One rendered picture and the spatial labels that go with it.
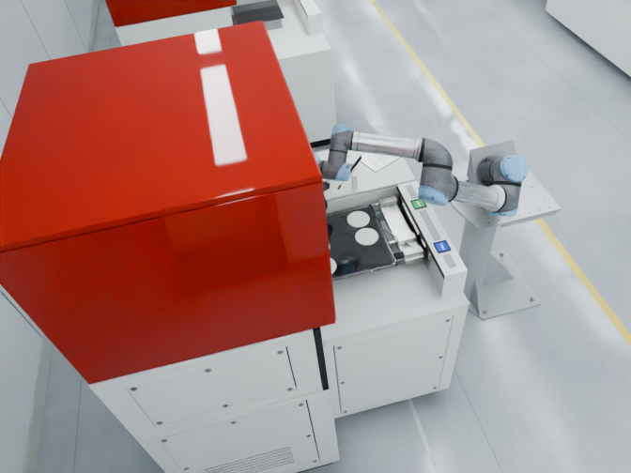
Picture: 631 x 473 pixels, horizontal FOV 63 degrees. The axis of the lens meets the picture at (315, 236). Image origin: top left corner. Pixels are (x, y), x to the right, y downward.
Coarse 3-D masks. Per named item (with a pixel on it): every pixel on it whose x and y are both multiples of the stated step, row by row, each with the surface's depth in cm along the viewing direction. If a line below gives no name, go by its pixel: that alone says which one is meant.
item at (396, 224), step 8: (384, 208) 236; (392, 208) 235; (384, 216) 233; (392, 216) 232; (400, 216) 232; (392, 224) 229; (400, 224) 228; (392, 232) 226; (400, 232) 225; (408, 232) 225; (400, 248) 219; (408, 264) 216
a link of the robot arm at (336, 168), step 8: (336, 152) 201; (328, 160) 204; (336, 160) 202; (344, 160) 203; (320, 168) 203; (328, 168) 202; (336, 168) 202; (344, 168) 201; (328, 176) 204; (336, 176) 202; (344, 176) 202
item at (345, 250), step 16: (368, 208) 234; (336, 224) 229; (368, 224) 227; (336, 240) 222; (352, 240) 222; (336, 256) 216; (352, 256) 216; (368, 256) 215; (384, 256) 214; (336, 272) 211; (352, 272) 210
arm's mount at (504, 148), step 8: (496, 144) 238; (504, 144) 239; (512, 144) 239; (472, 152) 237; (480, 152) 238; (488, 152) 238; (496, 152) 239; (504, 152) 239; (512, 152) 239; (472, 160) 237; (480, 160) 238; (472, 168) 239; (472, 176) 242; (480, 184) 239
